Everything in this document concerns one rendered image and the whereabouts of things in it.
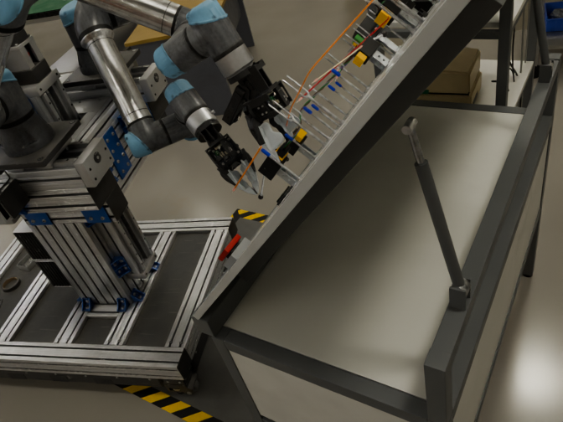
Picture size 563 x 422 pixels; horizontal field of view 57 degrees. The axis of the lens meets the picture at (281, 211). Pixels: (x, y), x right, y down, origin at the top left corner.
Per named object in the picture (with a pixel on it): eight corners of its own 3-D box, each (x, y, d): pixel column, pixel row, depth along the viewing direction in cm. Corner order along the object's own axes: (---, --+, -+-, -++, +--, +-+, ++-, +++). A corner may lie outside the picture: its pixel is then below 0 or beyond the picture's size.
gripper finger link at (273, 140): (287, 158, 111) (271, 117, 111) (267, 166, 115) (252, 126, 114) (295, 156, 114) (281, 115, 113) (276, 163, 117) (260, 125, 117)
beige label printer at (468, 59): (395, 111, 218) (391, 69, 206) (410, 86, 231) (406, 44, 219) (471, 115, 204) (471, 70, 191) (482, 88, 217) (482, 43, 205)
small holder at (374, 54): (407, 39, 114) (381, 19, 114) (385, 68, 111) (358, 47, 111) (399, 50, 118) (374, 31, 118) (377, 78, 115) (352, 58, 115)
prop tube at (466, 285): (451, 298, 99) (408, 167, 83) (455, 288, 101) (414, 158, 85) (468, 301, 97) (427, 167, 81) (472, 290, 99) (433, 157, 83)
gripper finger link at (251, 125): (260, 144, 113) (246, 106, 112) (255, 146, 114) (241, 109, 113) (273, 141, 116) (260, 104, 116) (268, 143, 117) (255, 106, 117)
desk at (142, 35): (257, 43, 478) (238, -33, 436) (239, 113, 386) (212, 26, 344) (192, 54, 491) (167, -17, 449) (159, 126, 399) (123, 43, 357)
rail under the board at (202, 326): (198, 331, 135) (189, 316, 131) (373, 95, 204) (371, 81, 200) (214, 337, 132) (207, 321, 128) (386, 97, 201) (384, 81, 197)
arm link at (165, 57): (185, 64, 124) (219, 41, 118) (170, 87, 116) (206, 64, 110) (162, 37, 120) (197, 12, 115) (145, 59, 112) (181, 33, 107)
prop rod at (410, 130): (410, 126, 78) (452, 264, 93) (415, 115, 79) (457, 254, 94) (400, 126, 79) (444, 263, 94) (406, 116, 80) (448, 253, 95)
